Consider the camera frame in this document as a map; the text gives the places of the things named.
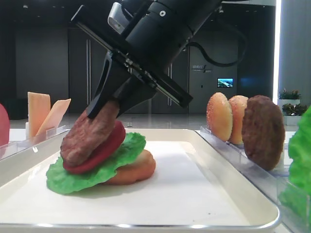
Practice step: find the upright orange cheese slice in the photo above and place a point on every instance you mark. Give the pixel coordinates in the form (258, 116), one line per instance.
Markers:
(39, 106)

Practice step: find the clear acrylic bun holder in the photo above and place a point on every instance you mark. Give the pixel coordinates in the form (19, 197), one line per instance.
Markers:
(224, 147)

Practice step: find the reddish brown meat patty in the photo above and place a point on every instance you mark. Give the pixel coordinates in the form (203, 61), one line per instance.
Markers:
(263, 132)

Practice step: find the clear acrylic lettuce holder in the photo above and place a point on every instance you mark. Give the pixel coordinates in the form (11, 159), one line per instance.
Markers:
(295, 205)

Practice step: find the dark brown meat patty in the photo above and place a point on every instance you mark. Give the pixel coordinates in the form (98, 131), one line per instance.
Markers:
(87, 134)

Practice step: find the red tomato slice in holder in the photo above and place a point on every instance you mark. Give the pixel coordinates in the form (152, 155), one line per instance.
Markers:
(4, 126)

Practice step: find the leaning orange cheese slice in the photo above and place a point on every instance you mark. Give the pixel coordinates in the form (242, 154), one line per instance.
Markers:
(55, 116)

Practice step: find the red tomato slice on stack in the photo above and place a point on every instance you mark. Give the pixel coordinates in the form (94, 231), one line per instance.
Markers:
(102, 152)

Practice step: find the clear acrylic cheese holder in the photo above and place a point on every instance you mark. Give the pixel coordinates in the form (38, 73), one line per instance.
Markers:
(21, 141)

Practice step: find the clear acrylic patty holder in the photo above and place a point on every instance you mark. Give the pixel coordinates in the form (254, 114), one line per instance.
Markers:
(266, 181)

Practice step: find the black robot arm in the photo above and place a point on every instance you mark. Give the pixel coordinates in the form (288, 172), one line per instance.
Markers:
(190, 13)

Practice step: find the green lettuce leaf on stack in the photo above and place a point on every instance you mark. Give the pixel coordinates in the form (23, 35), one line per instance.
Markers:
(62, 182)

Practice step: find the right bun slice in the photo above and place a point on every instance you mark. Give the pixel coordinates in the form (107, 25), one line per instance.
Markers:
(238, 105)

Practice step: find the potted plants in planter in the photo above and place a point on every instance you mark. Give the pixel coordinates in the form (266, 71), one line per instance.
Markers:
(292, 109)

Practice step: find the bun slice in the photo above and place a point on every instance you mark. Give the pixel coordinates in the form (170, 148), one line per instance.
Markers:
(219, 116)
(238, 105)

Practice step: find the green lettuce leaf in holder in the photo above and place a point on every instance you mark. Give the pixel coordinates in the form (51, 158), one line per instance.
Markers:
(300, 152)

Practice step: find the white rectangular tray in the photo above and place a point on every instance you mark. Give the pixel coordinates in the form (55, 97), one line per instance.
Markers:
(194, 190)

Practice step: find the left bun slice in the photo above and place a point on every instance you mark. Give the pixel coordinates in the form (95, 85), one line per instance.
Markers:
(219, 116)

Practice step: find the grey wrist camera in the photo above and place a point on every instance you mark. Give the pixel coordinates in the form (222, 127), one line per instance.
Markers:
(119, 18)

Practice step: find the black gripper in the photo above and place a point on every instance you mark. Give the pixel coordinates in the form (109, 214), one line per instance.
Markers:
(137, 59)

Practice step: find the small wall screen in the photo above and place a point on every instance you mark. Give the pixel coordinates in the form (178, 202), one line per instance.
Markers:
(225, 82)

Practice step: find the bottom bun on tray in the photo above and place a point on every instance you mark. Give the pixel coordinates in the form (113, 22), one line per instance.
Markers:
(141, 169)

